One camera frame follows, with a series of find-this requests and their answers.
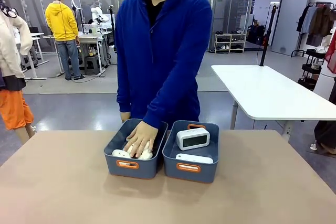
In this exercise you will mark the wooden shoe rack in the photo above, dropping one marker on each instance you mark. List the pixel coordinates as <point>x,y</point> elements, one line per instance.
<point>231,42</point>

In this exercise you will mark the mannequin in cream jacket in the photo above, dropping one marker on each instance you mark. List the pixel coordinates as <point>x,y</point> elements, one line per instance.
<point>10,51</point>

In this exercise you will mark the person in blue hoodie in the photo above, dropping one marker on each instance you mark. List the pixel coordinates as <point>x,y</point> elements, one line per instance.
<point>147,64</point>

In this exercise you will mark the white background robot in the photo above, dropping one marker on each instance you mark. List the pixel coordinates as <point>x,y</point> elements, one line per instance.
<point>98,15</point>

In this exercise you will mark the white office desk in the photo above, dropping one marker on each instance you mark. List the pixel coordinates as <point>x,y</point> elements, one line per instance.
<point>34,51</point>

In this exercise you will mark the black tripod pole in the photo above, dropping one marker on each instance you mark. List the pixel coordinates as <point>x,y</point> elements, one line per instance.
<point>267,37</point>

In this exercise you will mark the red hanging garment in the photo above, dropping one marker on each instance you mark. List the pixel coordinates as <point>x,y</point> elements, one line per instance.
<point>331,53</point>

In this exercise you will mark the person's left hand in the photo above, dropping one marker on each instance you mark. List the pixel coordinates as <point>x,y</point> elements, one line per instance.
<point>143,137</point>

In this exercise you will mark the white folding table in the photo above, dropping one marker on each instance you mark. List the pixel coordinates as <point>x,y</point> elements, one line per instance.
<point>275,90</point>

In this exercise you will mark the person in yellow hoodie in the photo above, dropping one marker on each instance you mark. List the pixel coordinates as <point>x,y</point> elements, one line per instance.
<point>61,24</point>

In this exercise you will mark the person's right forearm blue sleeve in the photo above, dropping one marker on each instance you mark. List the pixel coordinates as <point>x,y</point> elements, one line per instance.
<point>124,95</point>

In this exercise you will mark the black utility cart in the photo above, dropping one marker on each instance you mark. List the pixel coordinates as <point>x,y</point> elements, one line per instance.
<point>312,69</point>

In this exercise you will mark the clothes rack with coats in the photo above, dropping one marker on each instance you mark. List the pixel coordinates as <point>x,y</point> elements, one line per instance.
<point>317,24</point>

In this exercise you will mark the white workbench desk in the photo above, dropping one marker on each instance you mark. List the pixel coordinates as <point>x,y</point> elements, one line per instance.
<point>92,39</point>

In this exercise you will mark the person's right hand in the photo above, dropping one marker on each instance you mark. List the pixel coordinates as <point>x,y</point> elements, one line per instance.
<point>126,116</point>

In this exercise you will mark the grey step stool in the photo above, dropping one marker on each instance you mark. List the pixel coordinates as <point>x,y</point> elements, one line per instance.
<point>92,65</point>

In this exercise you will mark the person's left forearm blue sleeve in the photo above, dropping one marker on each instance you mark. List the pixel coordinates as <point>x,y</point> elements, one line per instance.
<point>170,98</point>

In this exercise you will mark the white digital clock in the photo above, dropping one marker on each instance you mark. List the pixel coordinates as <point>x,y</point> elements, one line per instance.
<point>193,138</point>
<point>194,159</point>

